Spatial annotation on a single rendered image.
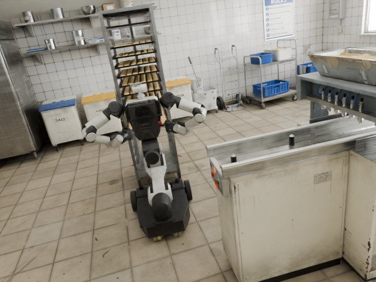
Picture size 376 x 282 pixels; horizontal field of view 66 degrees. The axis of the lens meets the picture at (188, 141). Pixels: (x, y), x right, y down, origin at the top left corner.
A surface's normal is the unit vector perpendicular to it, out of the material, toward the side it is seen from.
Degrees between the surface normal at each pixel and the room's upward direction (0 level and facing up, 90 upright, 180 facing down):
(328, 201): 90
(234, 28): 90
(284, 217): 90
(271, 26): 90
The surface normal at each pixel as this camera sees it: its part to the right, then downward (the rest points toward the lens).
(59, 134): 0.28, 0.35
